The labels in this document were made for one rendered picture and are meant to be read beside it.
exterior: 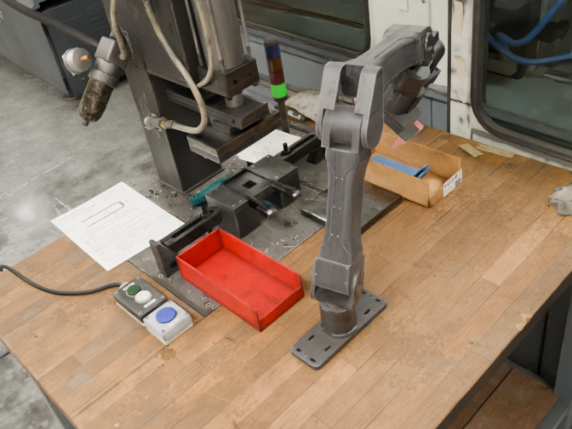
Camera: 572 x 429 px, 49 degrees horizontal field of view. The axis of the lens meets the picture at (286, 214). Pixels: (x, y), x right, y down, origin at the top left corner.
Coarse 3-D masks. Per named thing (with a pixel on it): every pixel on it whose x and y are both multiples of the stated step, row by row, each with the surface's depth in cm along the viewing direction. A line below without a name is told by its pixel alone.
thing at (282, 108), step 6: (264, 42) 152; (270, 42) 151; (276, 42) 151; (282, 102) 161; (282, 108) 162; (282, 114) 163; (282, 120) 164; (282, 126) 166; (288, 126) 166; (288, 132) 167
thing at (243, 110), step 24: (168, 96) 142; (192, 96) 140; (216, 96) 137; (240, 96) 129; (216, 120) 132; (240, 120) 126; (264, 120) 132; (192, 144) 131; (216, 144) 127; (240, 144) 130
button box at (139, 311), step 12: (24, 276) 140; (96, 288) 133; (108, 288) 133; (120, 288) 128; (144, 288) 127; (120, 300) 126; (132, 300) 125; (156, 300) 124; (132, 312) 123; (144, 312) 122; (144, 324) 123
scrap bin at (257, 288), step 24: (216, 240) 135; (240, 240) 130; (192, 264) 133; (216, 264) 134; (240, 264) 133; (264, 264) 127; (216, 288) 121; (240, 288) 127; (264, 288) 126; (288, 288) 125; (240, 312) 119; (264, 312) 120
